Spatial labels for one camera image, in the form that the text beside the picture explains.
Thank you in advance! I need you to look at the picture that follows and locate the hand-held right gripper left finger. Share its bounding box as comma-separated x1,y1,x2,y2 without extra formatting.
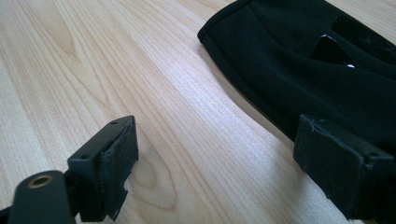
66,115,140,223

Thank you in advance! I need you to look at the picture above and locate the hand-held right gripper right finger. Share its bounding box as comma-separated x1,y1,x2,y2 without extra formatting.
292,114,396,224

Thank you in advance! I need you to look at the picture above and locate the black fingerless glove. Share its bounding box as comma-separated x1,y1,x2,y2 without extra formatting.
197,0,396,156

